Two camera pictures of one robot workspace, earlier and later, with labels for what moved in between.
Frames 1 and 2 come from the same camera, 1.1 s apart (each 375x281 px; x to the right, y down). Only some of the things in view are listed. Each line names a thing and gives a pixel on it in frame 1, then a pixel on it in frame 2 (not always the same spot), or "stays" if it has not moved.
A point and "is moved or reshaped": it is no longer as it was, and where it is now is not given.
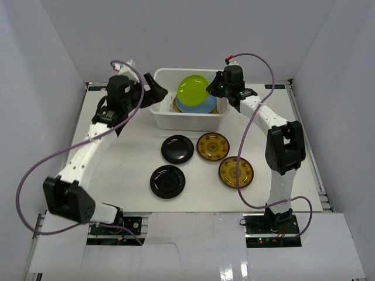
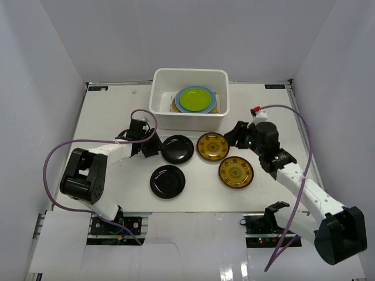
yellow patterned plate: x=212 y=146 stays
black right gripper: x=212 y=89 to x=238 y=133
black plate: x=177 y=149 stays
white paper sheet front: x=202 y=246 stays
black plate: x=167 y=181 stays
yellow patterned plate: x=227 y=172 stays
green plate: x=192 y=90 is moved or reshaped
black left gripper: x=147 y=92 to x=150 y=143
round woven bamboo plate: x=175 y=107 stays
